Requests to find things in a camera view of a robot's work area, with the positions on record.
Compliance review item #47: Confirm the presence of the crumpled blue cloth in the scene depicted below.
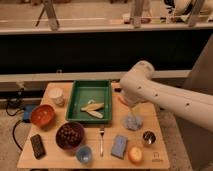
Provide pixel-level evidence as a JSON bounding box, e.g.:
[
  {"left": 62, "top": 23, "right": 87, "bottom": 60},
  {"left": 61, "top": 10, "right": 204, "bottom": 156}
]
[{"left": 122, "top": 113, "right": 143, "bottom": 131}]

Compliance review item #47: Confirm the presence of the orange carrot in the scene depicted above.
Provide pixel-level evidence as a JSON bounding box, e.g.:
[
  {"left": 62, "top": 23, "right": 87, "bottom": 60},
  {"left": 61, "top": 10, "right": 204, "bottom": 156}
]
[{"left": 118, "top": 97, "right": 128, "bottom": 106}]

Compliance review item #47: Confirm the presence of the small metal cup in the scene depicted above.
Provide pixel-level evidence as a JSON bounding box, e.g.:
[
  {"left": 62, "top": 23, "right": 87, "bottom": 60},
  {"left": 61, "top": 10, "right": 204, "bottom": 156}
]
[{"left": 143, "top": 131, "right": 156, "bottom": 146}]

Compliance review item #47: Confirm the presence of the pale corn cob piece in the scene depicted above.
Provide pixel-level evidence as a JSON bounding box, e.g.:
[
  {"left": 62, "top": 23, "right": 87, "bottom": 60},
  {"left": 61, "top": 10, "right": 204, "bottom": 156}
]
[{"left": 87, "top": 111, "right": 103, "bottom": 119}]

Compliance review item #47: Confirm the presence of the black eraser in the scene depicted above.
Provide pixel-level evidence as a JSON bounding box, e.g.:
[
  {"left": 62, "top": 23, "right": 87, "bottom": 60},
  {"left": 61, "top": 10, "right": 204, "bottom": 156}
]
[{"left": 30, "top": 134, "right": 46, "bottom": 159}]

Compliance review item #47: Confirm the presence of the orange bowl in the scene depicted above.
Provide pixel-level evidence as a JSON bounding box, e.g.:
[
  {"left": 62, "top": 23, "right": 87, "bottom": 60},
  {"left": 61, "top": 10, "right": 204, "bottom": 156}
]
[{"left": 30, "top": 104, "right": 55, "bottom": 128}]

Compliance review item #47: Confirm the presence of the dark bowl of nuts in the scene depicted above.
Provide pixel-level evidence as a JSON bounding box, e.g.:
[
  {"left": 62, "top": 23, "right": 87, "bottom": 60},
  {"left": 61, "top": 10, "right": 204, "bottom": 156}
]
[{"left": 56, "top": 122, "right": 85, "bottom": 150}]

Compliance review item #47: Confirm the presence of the metal fork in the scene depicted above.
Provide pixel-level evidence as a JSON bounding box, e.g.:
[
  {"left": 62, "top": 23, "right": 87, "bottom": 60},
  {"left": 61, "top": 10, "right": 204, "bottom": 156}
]
[{"left": 99, "top": 126, "right": 105, "bottom": 157}]

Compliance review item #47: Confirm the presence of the yellow apple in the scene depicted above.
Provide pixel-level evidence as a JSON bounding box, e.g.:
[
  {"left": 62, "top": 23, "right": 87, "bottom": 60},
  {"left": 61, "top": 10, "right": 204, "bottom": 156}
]
[{"left": 128, "top": 146, "right": 143, "bottom": 164}]

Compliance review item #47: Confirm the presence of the black cable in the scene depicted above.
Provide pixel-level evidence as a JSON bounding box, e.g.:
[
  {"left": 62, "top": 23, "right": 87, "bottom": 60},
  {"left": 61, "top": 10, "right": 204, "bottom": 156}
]
[{"left": 5, "top": 87, "right": 25, "bottom": 152}]

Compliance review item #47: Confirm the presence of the blue sponge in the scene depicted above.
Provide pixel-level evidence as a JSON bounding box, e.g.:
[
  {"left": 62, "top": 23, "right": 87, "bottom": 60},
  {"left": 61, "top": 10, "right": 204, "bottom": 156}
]
[{"left": 111, "top": 135, "right": 128, "bottom": 159}]

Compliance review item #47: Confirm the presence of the blue box on floor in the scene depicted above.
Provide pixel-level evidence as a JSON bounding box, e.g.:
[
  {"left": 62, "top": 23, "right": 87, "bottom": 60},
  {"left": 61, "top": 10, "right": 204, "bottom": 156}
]
[{"left": 23, "top": 105, "right": 35, "bottom": 123}]

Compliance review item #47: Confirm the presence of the green plastic tray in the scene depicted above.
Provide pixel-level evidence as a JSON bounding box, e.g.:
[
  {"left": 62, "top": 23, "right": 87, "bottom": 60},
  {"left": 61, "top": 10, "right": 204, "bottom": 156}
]
[{"left": 66, "top": 80, "right": 112, "bottom": 124}]

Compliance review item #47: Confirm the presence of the white paper cup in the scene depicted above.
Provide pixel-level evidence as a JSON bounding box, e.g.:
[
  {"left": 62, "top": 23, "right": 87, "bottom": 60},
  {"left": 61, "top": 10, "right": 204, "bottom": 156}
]
[{"left": 48, "top": 88, "right": 64, "bottom": 106}]

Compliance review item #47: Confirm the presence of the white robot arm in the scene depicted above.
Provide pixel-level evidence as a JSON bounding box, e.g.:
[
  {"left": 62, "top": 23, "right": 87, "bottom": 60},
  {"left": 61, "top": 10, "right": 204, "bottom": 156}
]
[{"left": 120, "top": 60, "right": 213, "bottom": 132}]

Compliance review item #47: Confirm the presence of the blue plastic cup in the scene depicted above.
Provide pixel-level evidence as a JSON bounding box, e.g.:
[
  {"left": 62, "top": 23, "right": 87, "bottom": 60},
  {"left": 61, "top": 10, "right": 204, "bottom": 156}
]
[{"left": 76, "top": 145, "right": 92, "bottom": 164}]

